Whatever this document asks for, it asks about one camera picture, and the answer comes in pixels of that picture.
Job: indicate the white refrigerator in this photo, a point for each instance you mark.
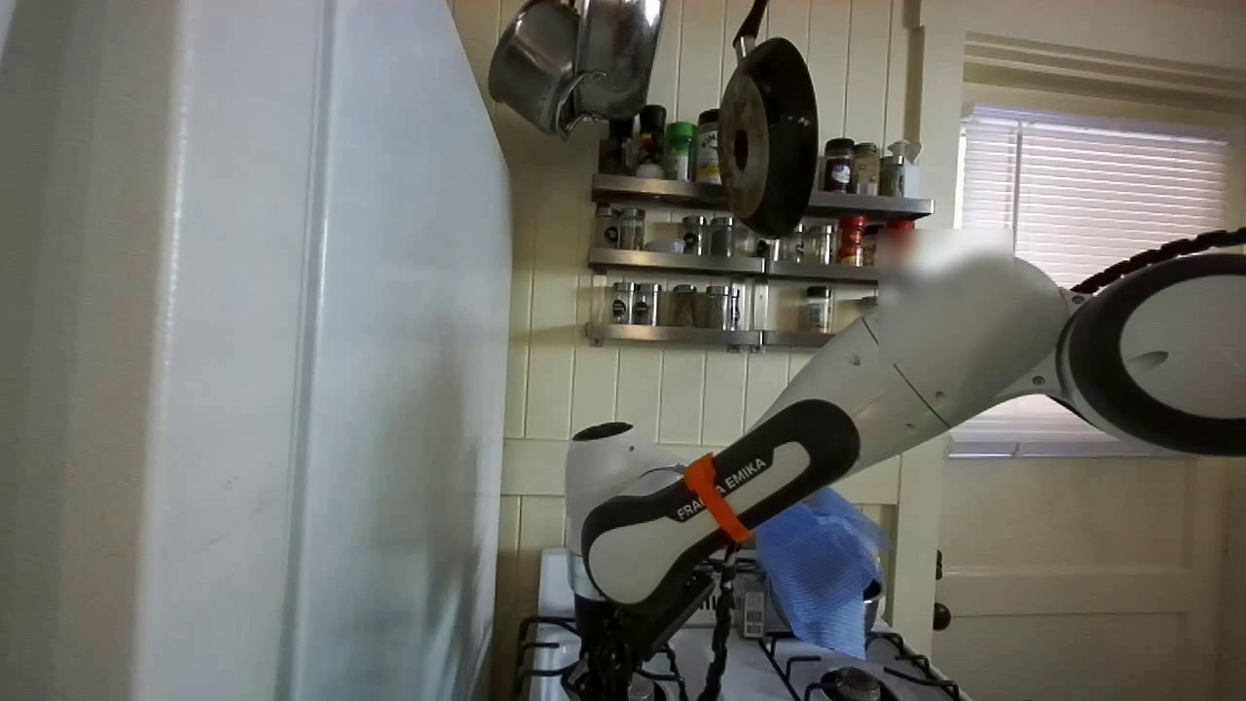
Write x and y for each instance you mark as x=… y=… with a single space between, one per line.
x=257 y=391

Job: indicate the round stove burner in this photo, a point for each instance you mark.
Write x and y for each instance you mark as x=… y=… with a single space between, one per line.
x=858 y=686

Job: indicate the white panel door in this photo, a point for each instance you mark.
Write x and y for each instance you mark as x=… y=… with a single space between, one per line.
x=1076 y=587

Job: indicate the steel pot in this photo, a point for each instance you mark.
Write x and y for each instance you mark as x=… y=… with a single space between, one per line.
x=571 y=60

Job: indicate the blue striped towel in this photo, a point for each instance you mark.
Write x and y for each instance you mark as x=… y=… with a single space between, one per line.
x=818 y=558

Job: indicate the green lid spice jar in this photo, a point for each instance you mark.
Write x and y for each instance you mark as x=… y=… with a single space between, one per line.
x=680 y=151

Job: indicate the white window blind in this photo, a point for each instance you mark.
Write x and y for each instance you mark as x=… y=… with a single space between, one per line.
x=1102 y=179

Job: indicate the white gas stove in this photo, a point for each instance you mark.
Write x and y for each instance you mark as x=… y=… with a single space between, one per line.
x=779 y=684

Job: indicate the dark spice jar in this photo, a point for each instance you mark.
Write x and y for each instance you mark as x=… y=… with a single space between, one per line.
x=648 y=142

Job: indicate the red spice jar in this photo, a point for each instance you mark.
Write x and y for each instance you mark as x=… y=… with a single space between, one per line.
x=849 y=239
x=901 y=244

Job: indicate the metal wall spice rack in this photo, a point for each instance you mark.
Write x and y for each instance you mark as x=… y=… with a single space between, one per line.
x=687 y=265

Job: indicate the black door lock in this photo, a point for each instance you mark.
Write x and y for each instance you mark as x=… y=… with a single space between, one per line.
x=939 y=616

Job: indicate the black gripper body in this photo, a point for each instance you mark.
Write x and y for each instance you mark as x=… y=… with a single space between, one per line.
x=608 y=643

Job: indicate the black frying pan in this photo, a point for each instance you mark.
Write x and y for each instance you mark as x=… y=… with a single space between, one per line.
x=770 y=142

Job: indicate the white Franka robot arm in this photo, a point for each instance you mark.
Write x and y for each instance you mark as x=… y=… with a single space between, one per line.
x=958 y=335

